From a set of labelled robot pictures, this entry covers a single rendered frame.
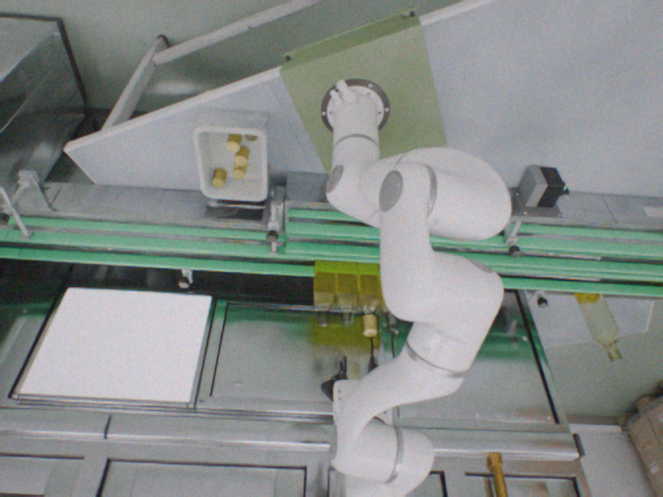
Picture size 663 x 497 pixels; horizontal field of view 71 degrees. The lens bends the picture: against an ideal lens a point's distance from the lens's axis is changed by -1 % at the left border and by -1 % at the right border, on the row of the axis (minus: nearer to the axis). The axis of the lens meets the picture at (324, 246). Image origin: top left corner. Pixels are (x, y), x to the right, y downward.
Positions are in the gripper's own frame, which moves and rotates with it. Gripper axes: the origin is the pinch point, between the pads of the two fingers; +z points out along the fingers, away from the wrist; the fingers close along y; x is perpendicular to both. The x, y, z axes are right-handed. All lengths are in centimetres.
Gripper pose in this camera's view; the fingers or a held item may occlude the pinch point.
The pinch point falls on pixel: (357, 368)
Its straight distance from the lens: 94.2
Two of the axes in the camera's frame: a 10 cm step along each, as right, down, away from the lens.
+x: 0.8, -8.8, -4.7
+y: 10.0, 0.6, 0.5
